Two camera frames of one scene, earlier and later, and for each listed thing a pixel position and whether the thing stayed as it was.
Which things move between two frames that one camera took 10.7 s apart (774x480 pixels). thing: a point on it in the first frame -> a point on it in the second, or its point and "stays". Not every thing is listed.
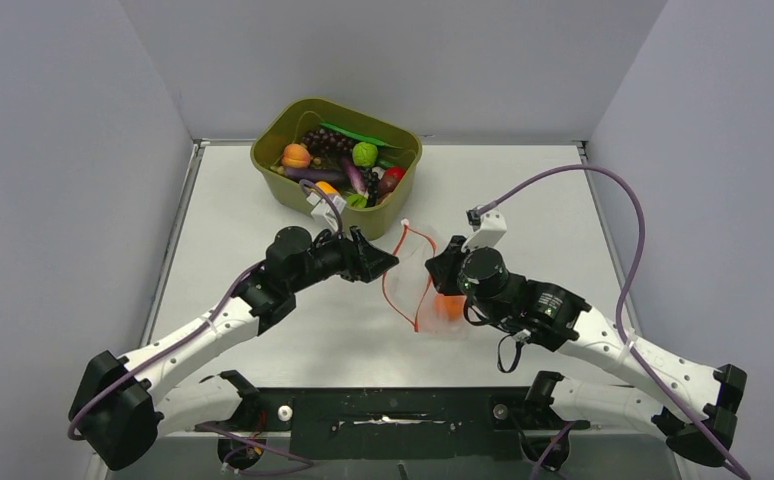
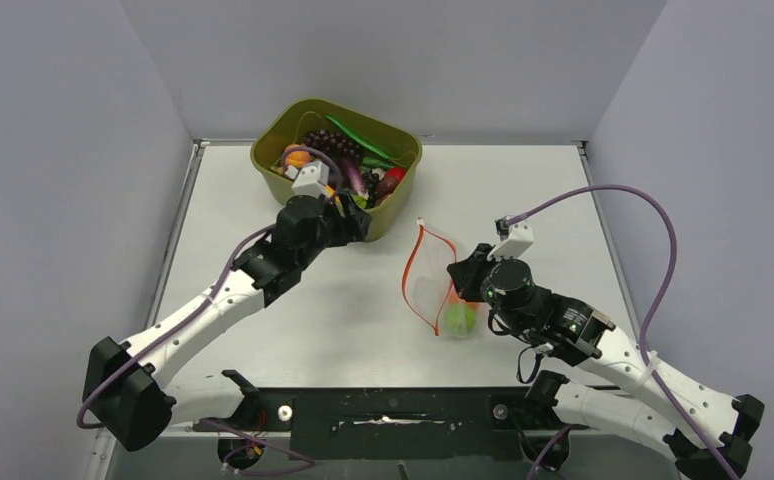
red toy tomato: x=395 y=172 stays
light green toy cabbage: x=364 y=154 -> x=459 y=319
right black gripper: x=443 y=266 -> x=466 y=273
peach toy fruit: x=295 y=156 stays
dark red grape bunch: x=322 y=143 stays
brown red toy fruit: x=387 y=184 stays
